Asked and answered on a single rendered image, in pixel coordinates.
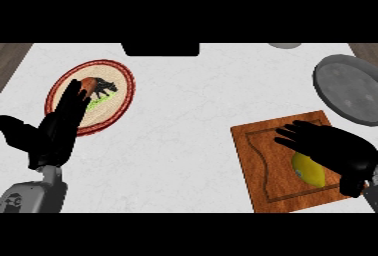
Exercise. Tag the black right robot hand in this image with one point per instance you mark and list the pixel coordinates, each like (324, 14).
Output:
(334, 146)

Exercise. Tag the black appliance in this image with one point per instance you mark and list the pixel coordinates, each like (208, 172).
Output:
(160, 49)

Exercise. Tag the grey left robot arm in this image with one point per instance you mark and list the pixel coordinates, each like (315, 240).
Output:
(34, 195)

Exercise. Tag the yellow lemon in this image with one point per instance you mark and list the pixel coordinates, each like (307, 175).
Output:
(307, 170)

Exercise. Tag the grey round pan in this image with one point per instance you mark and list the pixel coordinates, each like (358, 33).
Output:
(349, 90)

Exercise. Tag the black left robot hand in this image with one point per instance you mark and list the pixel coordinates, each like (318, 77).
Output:
(56, 133)

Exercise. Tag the brown wooden cutting board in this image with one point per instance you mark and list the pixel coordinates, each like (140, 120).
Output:
(266, 166)

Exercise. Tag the grey round object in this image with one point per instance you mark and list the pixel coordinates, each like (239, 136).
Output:
(284, 45)

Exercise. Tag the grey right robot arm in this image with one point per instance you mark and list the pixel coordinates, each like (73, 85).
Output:
(372, 195)

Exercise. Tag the round red-rimmed bear placemat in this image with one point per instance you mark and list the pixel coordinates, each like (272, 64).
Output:
(105, 100)

